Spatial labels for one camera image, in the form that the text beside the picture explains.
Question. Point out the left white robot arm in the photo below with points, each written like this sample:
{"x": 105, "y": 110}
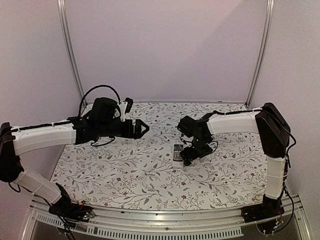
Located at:
{"x": 107, "y": 118}

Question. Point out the white remote control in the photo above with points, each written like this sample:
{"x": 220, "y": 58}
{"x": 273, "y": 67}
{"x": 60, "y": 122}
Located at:
{"x": 177, "y": 160}

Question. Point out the front aluminium rail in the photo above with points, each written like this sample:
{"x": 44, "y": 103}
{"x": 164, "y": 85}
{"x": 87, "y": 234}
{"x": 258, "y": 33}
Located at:
{"x": 127, "y": 224}

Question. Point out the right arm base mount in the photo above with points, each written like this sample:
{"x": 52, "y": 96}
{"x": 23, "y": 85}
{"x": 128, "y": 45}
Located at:
{"x": 269, "y": 208}

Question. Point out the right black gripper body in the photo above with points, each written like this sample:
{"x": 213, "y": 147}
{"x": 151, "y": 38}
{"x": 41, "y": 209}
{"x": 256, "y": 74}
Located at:
{"x": 194, "y": 153}

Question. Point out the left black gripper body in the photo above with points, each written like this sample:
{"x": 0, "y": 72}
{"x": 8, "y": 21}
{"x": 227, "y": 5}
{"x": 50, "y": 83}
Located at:
{"x": 128, "y": 133}

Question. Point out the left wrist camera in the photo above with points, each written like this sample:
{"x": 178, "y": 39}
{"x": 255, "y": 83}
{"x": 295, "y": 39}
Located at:
{"x": 129, "y": 103}

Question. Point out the aluminium frame post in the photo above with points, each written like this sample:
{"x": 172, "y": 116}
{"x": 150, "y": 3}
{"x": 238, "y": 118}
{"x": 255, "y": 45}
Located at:
{"x": 61, "y": 6}
{"x": 262, "y": 50}

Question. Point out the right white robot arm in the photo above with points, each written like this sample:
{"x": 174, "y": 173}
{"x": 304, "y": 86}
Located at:
{"x": 266, "y": 121}

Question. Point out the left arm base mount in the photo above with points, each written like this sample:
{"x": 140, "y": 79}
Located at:
{"x": 75, "y": 212}

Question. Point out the left aluminium frame post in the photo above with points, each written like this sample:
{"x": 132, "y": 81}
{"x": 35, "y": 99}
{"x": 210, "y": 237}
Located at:
{"x": 61, "y": 6}

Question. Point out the floral patterned table mat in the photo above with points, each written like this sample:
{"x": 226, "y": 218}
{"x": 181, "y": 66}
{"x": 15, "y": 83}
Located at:
{"x": 139, "y": 175}

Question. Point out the right aluminium frame post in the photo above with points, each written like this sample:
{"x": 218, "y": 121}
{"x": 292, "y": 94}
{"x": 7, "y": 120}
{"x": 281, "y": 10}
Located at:
{"x": 262, "y": 50}

